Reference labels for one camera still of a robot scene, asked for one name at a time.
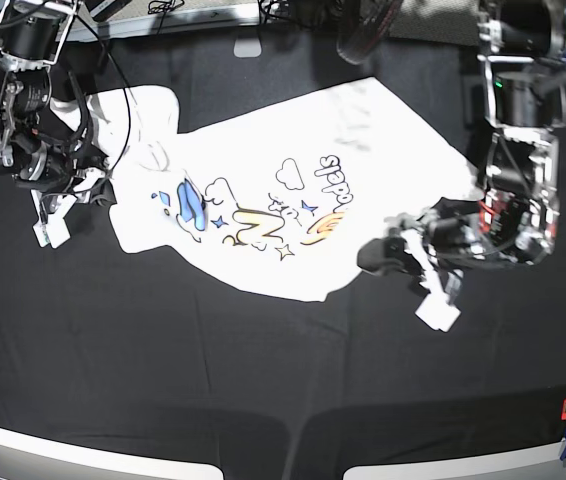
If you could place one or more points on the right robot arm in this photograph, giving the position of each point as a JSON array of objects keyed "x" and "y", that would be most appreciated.
[{"x": 32, "y": 35}]

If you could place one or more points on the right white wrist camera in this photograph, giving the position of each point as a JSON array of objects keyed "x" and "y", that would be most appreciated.
[{"x": 51, "y": 228}]

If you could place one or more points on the grey camera mount base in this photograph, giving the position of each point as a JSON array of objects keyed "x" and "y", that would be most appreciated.
[{"x": 247, "y": 45}]

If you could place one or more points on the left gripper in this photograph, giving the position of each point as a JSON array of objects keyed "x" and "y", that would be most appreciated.
[{"x": 450, "y": 241}]

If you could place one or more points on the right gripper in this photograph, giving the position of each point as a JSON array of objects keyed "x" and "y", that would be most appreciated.
[{"x": 86, "y": 178}]

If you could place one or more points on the white printed t-shirt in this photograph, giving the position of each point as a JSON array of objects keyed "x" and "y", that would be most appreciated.
[{"x": 278, "y": 201}]

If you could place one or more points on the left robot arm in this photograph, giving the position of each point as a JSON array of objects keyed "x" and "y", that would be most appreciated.
[{"x": 522, "y": 53}]

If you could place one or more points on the black table cloth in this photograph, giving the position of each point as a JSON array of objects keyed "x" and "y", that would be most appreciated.
[{"x": 146, "y": 355}]

